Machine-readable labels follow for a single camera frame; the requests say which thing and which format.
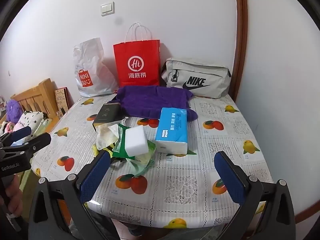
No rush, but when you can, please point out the white floral cloth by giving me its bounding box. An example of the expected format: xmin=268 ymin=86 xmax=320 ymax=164
xmin=15 ymin=111 xmax=47 ymax=133

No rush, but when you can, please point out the grey fabric waist bag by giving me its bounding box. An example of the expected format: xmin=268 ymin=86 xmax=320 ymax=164
xmin=161 ymin=57 xmax=232 ymax=98

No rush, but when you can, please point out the light green plastic bag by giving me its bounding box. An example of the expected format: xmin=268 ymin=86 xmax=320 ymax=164
xmin=126 ymin=140 xmax=157 ymax=178

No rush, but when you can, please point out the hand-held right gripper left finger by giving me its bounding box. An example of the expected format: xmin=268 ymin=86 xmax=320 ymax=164
xmin=29 ymin=150 xmax=112 ymax=240

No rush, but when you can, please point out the wooden bed headboard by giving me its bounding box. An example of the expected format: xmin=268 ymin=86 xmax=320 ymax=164
xmin=10 ymin=78 xmax=60 ymax=120

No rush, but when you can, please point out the purple towel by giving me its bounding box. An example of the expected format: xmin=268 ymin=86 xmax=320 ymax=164
xmin=115 ymin=85 xmax=198 ymax=120

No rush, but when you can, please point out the white plastic shopping bag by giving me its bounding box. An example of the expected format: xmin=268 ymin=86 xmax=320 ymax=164
xmin=73 ymin=37 xmax=119 ymax=98

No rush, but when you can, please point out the person's left hand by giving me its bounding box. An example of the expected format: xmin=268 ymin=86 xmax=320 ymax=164
xmin=6 ymin=174 xmax=26 ymax=222

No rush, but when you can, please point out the white wall light switch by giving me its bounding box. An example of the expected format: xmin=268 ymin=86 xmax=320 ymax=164
xmin=101 ymin=2 xmax=115 ymax=15

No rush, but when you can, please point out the white sponge block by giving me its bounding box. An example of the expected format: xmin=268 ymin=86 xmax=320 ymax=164
xmin=124 ymin=126 xmax=150 ymax=158

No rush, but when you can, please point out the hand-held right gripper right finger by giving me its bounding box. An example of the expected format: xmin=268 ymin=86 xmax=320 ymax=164
xmin=214 ymin=151 xmax=297 ymax=240

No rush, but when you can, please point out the brown wooden door frame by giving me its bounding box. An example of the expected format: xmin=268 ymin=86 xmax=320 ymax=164
xmin=229 ymin=0 xmax=248 ymax=103

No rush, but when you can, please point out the blue tissue pack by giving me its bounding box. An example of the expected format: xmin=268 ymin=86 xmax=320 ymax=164
xmin=155 ymin=107 xmax=188 ymax=155

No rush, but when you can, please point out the green wet wipes packet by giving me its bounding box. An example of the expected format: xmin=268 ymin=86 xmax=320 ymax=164
xmin=112 ymin=124 xmax=157 ymax=160

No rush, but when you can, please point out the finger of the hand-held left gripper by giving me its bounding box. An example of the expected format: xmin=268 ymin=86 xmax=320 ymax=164
xmin=0 ymin=132 xmax=52 ymax=155
xmin=0 ymin=126 xmax=32 ymax=147

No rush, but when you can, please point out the dark green tin box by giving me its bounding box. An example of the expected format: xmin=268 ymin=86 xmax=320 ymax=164
xmin=92 ymin=102 xmax=129 ymax=132

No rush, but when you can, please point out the red paper shopping bag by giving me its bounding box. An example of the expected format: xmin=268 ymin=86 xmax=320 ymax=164
xmin=113 ymin=22 xmax=161 ymax=88

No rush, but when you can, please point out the clear plastic bag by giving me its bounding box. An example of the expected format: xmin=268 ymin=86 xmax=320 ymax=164
xmin=96 ymin=124 xmax=120 ymax=150

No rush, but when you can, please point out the brown patterned board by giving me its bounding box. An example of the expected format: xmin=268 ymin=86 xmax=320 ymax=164
xmin=54 ymin=87 xmax=68 ymax=117

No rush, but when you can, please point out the fruit print tablecloth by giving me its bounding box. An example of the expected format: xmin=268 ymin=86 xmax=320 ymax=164
xmin=32 ymin=90 xmax=274 ymax=229

